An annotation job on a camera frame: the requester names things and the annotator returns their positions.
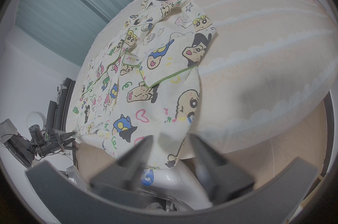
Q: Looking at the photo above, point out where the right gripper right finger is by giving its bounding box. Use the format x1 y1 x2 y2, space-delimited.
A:
188 133 254 205

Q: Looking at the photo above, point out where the white printed pyjama top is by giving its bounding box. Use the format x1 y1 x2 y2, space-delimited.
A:
71 0 217 168

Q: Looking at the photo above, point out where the bed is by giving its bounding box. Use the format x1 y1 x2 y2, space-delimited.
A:
70 0 333 163

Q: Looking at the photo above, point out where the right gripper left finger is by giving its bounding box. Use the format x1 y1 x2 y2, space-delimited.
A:
89 135 155 193

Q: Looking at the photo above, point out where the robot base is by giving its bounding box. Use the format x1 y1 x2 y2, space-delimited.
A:
65 161 212 211

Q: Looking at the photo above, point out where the pile of clothes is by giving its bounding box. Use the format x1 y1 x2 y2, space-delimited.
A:
56 80 68 100

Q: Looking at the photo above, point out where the round white mirror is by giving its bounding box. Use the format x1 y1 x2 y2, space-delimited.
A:
26 111 46 129

